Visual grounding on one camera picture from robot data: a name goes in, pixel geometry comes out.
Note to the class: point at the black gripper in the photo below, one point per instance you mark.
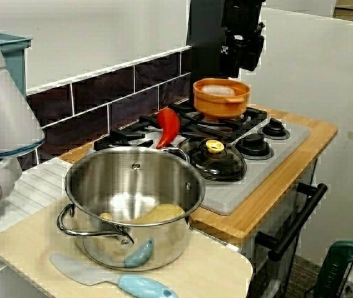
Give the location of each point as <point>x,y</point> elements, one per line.
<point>241,14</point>

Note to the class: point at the orange plastic pot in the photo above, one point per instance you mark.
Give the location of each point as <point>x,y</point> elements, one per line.
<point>220,107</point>

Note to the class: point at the black burner grate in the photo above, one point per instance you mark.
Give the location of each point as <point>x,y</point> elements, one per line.
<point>254,117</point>
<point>123,136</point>

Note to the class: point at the black stove knob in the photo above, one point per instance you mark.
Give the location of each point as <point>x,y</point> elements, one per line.
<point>274,127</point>
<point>254,146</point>

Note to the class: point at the red toy pepper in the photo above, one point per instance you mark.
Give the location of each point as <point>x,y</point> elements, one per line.
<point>168,124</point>

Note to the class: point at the glass lid yellow knob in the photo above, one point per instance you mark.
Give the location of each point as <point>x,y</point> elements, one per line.
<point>226,164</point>

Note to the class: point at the grey toy stove plate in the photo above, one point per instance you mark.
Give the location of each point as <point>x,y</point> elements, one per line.
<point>257,183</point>

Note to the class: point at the dark tile backsplash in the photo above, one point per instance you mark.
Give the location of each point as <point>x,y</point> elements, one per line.
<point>102,102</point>

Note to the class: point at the white toy kitchen cabinet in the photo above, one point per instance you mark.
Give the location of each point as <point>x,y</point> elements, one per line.
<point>247,264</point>

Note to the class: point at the stainless steel pot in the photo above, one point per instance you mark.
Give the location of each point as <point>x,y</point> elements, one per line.
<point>151,248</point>

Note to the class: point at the light wooden cutting board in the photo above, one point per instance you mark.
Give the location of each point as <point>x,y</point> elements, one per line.
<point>210,270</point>

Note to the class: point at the green clamp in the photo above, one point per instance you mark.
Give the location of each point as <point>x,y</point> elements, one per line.
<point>338,257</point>

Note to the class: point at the white ribbed sink drainboard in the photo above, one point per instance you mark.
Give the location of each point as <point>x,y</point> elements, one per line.
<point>36,186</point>

